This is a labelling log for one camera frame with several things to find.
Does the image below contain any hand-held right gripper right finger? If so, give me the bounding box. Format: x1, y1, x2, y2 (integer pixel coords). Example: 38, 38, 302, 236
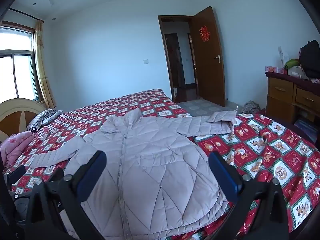
209, 151, 289, 240

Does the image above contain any yellow curtain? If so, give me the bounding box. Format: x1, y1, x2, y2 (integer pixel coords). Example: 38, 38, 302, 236
34, 20, 57, 108

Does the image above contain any brown wooden door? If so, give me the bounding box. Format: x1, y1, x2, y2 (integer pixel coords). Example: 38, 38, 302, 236
191, 6, 225, 107

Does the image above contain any brown door frame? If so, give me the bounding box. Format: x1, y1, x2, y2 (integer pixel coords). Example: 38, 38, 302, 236
158, 15, 200, 100

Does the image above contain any striped pillow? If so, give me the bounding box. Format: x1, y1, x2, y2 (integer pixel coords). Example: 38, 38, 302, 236
27, 109, 63, 132

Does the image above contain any grey knitted cloth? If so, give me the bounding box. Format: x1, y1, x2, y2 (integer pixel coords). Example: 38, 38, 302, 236
242, 101, 260, 114

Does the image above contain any wooden dresser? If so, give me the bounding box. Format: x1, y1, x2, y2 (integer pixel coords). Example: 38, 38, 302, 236
265, 71, 320, 140

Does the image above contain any pink quilt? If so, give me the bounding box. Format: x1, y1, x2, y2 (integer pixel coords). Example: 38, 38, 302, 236
0, 131, 35, 168

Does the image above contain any red printed bed sheet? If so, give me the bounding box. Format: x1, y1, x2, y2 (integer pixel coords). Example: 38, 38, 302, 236
165, 112, 320, 240
2, 88, 193, 193

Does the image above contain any beige quilted down jacket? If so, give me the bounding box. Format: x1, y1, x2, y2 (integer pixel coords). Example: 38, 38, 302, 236
31, 109, 237, 235

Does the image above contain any cream wooden headboard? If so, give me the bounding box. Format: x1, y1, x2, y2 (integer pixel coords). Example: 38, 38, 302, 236
0, 98, 48, 137

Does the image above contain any green bag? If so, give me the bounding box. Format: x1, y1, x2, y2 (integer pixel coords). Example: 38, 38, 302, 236
284, 59, 300, 70

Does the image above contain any red paper door decoration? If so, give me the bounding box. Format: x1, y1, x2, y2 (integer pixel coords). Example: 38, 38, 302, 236
199, 25, 211, 41

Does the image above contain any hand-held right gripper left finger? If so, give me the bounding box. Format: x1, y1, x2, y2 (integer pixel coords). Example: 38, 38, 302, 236
26, 151, 107, 240

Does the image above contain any window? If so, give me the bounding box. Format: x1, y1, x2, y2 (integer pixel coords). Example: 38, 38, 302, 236
0, 21, 42, 103

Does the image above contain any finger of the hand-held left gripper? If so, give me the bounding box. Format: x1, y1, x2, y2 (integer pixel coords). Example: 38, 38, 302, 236
47, 167, 65, 184
6, 165, 27, 188

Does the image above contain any black bag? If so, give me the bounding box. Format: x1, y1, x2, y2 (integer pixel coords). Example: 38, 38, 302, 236
299, 40, 320, 78

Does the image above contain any black curtain rod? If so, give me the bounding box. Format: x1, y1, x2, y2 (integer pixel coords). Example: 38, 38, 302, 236
9, 8, 44, 22

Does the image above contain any white plastic package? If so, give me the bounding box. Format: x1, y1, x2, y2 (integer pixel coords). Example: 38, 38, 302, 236
278, 45, 290, 67

